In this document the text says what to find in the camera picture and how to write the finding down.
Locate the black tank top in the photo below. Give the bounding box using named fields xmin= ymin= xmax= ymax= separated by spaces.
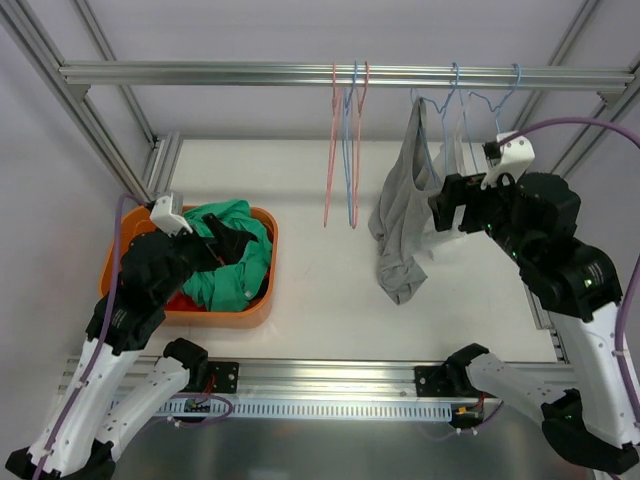
xmin=254 ymin=268 xmax=272 ymax=300

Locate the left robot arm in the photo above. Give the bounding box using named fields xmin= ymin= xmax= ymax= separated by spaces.
xmin=5 ymin=214 xmax=256 ymax=479

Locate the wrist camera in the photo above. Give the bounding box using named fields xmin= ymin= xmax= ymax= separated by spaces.
xmin=149 ymin=191 xmax=193 ymax=237
xmin=481 ymin=131 xmax=535 ymax=189

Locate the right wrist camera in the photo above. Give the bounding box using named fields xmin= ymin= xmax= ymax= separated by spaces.
xmin=481 ymin=131 xmax=535 ymax=189

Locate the aluminium hanging rail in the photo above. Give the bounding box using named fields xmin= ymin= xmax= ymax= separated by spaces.
xmin=58 ymin=61 xmax=635 ymax=92

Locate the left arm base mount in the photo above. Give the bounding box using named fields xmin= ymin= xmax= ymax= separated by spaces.
xmin=203 ymin=361 xmax=240 ymax=394

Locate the green tank top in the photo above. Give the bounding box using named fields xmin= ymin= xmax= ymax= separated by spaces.
xmin=181 ymin=199 xmax=273 ymax=312

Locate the red tank top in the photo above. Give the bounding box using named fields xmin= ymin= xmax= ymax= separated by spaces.
xmin=164 ymin=227 xmax=274 ymax=314

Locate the blue hanger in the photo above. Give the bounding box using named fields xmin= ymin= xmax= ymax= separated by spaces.
xmin=409 ymin=62 xmax=460 ymax=175
xmin=462 ymin=63 xmax=524 ymax=171
xmin=341 ymin=62 xmax=359 ymax=229

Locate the grey tank top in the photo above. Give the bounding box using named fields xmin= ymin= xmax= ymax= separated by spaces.
xmin=368 ymin=97 xmax=439 ymax=305

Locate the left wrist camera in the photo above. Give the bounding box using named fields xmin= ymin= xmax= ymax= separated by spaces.
xmin=149 ymin=191 xmax=193 ymax=237

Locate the white tank top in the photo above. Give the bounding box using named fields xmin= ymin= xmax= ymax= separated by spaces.
xmin=423 ymin=90 xmax=487 ymax=263

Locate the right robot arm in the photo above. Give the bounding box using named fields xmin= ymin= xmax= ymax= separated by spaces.
xmin=429 ymin=173 xmax=639 ymax=476

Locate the pink hanger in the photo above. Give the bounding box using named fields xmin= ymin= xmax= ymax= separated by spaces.
xmin=349 ymin=61 xmax=371 ymax=230
xmin=323 ymin=64 xmax=341 ymax=228

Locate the white slotted cable duct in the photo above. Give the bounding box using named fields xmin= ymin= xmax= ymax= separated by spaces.
xmin=156 ymin=398 xmax=453 ymax=423

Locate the orange plastic basket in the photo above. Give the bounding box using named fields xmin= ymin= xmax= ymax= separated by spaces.
xmin=120 ymin=207 xmax=279 ymax=329

